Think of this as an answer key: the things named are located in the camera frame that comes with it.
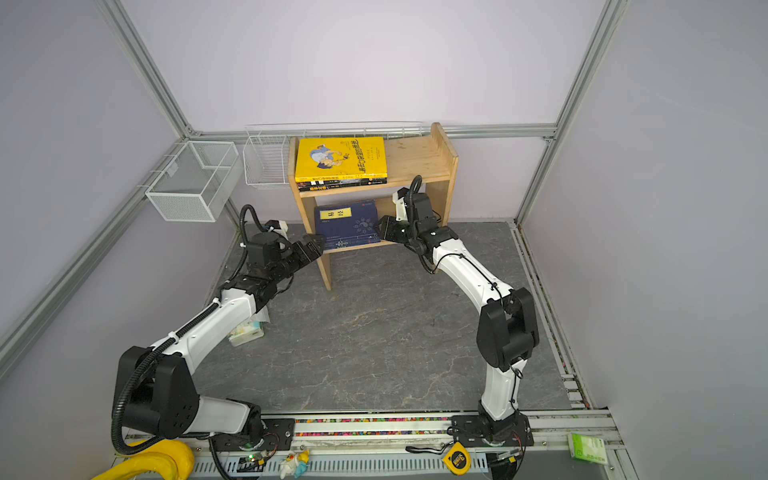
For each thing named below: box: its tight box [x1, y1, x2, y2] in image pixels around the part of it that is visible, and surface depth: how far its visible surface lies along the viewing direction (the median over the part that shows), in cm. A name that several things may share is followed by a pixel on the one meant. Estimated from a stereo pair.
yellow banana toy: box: [91, 438, 195, 480], surface depth 67 cm
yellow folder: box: [295, 136, 388, 182], surface depth 71 cm
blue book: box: [324, 239, 382, 251], surface depth 86 cm
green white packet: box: [567, 433, 609, 465], surface depth 71 cm
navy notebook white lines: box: [314, 200, 379, 237], surface depth 88 cm
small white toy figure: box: [280, 449, 311, 480], surface depth 69 cm
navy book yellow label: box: [324, 234, 382, 251], surface depth 86 cm
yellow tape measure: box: [442, 442, 471, 476], surface depth 70 cm
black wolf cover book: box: [298, 178, 388, 191], surface depth 69 cm
